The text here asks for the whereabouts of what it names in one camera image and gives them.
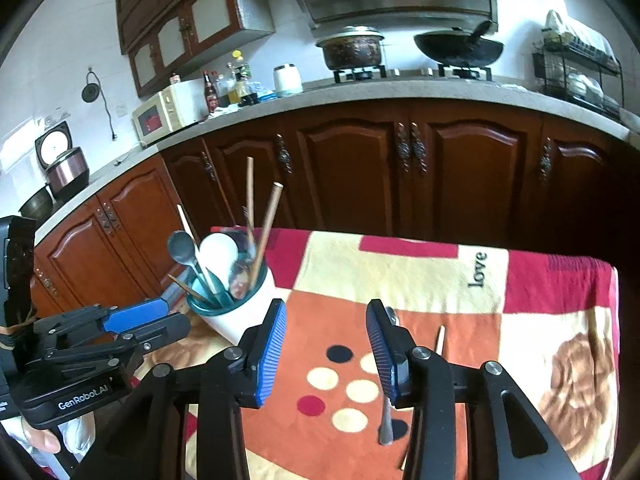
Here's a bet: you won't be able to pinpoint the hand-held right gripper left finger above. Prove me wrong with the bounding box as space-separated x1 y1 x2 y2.
75 299 288 480

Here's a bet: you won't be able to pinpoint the dark metal bowl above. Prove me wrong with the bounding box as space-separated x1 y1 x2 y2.
19 185 56 221

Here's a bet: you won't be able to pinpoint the brown wall cabinet glass doors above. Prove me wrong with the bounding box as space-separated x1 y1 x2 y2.
115 0 276 98

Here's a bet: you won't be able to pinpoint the grey kitchen countertop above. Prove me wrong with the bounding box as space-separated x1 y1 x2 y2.
32 76 640 241

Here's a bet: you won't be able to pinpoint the maroon rice cooker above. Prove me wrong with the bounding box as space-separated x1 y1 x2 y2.
34 120 92 198

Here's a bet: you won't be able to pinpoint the small metal spoon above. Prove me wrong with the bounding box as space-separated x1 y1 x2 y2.
377 306 401 447

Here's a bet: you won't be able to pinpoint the dark sauce bottle red label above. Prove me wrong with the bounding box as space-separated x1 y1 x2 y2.
202 71 219 113

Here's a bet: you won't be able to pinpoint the pale thin chopstick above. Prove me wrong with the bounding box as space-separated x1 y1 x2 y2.
176 204 211 286

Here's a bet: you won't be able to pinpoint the white utensil holder green rim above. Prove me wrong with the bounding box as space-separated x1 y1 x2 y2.
186 259 278 347

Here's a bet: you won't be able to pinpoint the dark grey spoon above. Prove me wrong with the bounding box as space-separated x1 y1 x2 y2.
167 230 223 308

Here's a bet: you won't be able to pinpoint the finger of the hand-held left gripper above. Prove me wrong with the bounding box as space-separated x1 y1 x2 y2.
35 297 171 346
42 312 192 376

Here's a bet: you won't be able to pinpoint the black gas stove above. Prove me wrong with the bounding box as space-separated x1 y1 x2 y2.
332 64 494 84

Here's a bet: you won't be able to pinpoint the cream microwave oven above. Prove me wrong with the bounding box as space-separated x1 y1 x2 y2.
131 80 208 145

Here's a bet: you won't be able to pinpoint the black cooking pot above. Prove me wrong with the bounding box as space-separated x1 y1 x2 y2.
316 25 387 71

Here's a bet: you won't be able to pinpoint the printed patchwork blanket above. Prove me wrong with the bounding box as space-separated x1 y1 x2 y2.
132 227 621 480

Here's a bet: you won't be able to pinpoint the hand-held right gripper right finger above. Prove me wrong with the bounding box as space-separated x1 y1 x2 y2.
366 299 583 480

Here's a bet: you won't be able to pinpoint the white electric kettle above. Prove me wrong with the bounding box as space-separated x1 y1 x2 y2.
273 63 303 97

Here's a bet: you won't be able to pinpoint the black wire dish rack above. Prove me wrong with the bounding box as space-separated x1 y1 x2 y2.
531 10 626 122

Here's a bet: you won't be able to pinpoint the person's left hand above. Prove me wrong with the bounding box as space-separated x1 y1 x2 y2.
15 410 97 463

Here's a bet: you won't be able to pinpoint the yellow-capped oil bottle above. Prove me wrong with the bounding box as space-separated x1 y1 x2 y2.
231 50 253 106

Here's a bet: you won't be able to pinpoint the black wall hanger with cord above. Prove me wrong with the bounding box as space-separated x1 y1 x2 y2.
81 66 118 142

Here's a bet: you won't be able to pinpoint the black wok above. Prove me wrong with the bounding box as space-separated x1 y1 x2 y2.
414 20 506 68

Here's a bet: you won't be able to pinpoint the white plastic spoon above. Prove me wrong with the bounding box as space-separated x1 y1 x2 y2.
199 232 240 296

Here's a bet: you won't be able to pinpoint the brown wooden base cabinets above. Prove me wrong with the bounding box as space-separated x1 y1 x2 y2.
30 97 640 321

